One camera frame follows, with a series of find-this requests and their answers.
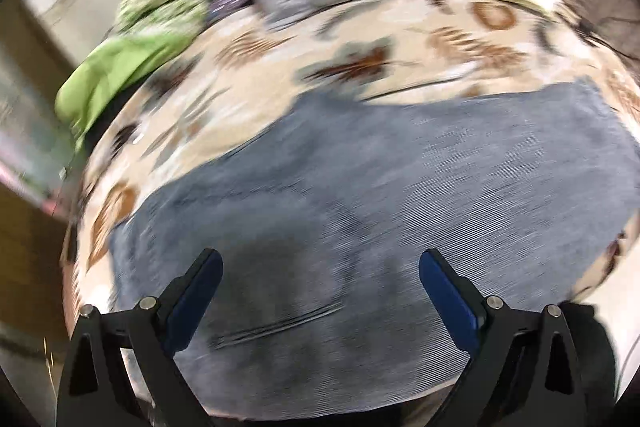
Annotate grey-blue denim pants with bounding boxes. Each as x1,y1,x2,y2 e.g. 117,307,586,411
110,79,639,421

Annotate stained glass door panel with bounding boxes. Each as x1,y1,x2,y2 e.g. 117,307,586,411
1,53,75,217

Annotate bright green cloth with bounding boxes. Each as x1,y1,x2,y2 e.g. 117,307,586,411
54,28,196,150

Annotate beige leaf-print blanket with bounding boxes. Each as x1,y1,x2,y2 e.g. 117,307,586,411
61,0,639,324

